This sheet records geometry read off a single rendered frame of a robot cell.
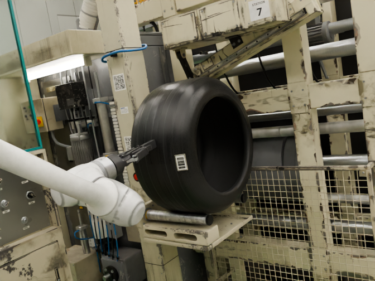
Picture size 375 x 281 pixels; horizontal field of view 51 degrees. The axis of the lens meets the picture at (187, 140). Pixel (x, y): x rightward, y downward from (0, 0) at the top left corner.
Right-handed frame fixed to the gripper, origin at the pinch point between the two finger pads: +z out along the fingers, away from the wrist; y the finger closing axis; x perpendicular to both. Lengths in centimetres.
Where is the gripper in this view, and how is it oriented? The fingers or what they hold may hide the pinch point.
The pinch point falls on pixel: (148, 146)
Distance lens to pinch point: 145.3
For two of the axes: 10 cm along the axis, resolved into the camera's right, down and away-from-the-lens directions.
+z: 5.7, -3.4, 7.5
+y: -7.8, 0.5, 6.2
